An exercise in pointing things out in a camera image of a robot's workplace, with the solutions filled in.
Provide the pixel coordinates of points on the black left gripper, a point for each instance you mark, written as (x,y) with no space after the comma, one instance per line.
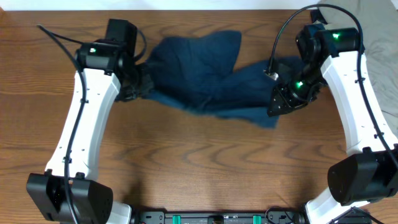
(137,84)

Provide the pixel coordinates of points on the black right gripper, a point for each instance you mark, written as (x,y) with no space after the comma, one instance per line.
(282,99)

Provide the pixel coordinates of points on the dark blue shorts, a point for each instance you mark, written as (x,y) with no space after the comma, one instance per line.
(197,75)

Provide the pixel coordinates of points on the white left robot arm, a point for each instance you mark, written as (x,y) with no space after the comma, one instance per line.
(67,191)

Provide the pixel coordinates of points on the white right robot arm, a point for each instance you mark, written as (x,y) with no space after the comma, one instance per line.
(335,58)

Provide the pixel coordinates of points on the black garment under beige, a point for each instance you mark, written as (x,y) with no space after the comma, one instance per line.
(316,16)

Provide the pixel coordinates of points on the beige grey garment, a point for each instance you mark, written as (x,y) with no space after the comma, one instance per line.
(378,19)

